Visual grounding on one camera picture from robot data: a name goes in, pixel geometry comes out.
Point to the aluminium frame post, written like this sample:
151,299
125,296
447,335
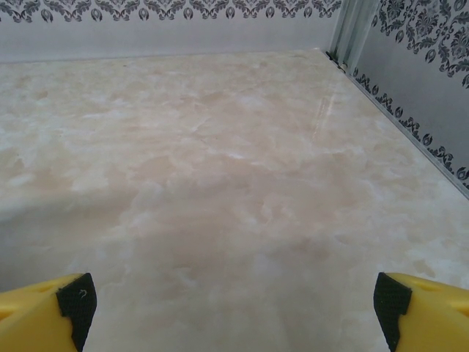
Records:
351,29

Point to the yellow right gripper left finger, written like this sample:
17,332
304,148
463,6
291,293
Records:
33,319

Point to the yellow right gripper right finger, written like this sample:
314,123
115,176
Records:
436,319

